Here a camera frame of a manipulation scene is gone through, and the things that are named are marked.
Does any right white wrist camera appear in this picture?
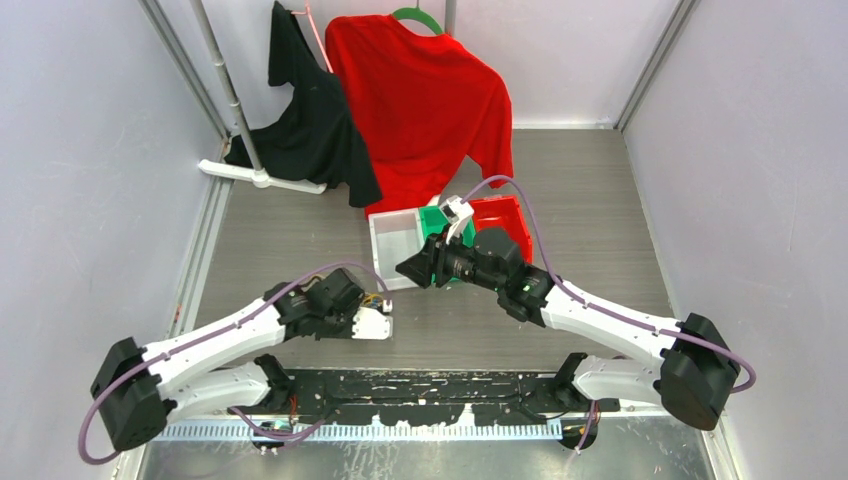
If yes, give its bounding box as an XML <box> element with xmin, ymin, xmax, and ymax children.
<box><xmin>439</xmin><ymin>195</ymin><xmax>474</xmax><ymax>245</ymax></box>

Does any black t-shirt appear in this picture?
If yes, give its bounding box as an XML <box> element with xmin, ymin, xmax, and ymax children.
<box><xmin>250</xmin><ymin>2</ymin><xmax>383</xmax><ymax>208</ymax></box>

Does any red t-shirt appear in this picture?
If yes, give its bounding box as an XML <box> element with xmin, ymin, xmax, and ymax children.
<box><xmin>325</xmin><ymin>15</ymin><xmax>514</xmax><ymax>215</ymax></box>

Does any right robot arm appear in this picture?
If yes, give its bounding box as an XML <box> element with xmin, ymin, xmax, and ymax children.
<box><xmin>395</xmin><ymin>228</ymin><xmax>743</xmax><ymax>431</ymax></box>

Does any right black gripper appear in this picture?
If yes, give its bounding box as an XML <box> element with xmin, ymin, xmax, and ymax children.
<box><xmin>396</xmin><ymin>222</ymin><xmax>504</xmax><ymax>292</ymax></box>

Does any red plastic bin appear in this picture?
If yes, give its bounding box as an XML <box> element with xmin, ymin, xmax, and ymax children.
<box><xmin>470</xmin><ymin>195</ymin><xmax>534</xmax><ymax>263</ymax></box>

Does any aluminium frame rail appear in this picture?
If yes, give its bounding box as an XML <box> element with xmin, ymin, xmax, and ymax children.
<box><xmin>165</xmin><ymin>369</ymin><xmax>591</xmax><ymax>427</ymax></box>

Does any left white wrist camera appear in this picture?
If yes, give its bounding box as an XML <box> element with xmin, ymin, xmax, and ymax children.
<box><xmin>351</xmin><ymin>307</ymin><xmax>393</xmax><ymax>341</ymax></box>

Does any green plastic bin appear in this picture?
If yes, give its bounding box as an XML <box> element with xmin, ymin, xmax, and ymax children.
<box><xmin>419</xmin><ymin>206</ymin><xmax>476</xmax><ymax>285</ymax></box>

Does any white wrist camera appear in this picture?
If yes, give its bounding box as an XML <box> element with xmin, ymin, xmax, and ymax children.
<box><xmin>351</xmin><ymin>307</ymin><xmax>393</xmax><ymax>341</ymax></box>
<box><xmin>439</xmin><ymin>195</ymin><xmax>474</xmax><ymax>245</ymax></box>

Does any green clothes hanger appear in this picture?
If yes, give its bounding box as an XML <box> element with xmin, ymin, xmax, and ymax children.
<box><xmin>391</xmin><ymin>7</ymin><xmax>445</xmax><ymax>35</ymax></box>

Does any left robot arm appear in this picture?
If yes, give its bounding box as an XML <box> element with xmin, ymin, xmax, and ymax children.
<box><xmin>77</xmin><ymin>263</ymin><xmax>392</xmax><ymax>464</ymax></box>

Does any white plastic bin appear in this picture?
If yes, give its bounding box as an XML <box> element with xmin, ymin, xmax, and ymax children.
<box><xmin>368</xmin><ymin>209</ymin><xmax>424</xmax><ymax>291</ymax></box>

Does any white clothes rack stand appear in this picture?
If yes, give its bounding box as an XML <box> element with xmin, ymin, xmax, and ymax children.
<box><xmin>189</xmin><ymin>0</ymin><xmax>327</xmax><ymax>195</ymax></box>

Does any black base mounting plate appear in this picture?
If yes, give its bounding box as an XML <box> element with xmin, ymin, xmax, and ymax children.
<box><xmin>240</xmin><ymin>369</ymin><xmax>589</xmax><ymax>427</ymax></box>

